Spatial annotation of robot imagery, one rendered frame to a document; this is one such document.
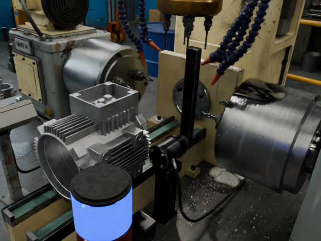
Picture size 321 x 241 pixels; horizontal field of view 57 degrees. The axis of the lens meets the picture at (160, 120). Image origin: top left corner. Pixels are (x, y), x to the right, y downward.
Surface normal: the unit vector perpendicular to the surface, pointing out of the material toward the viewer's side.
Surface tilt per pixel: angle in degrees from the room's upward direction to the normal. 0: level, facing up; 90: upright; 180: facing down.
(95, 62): 47
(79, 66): 62
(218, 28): 90
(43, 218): 90
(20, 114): 52
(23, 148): 0
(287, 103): 24
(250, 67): 90
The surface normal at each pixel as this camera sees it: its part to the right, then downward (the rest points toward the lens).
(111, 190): 0.04, -0.89
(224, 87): -0.63, 0.33
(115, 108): 0.79, 0.31
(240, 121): -0.51, -0.18
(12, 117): 0.64, -0.29
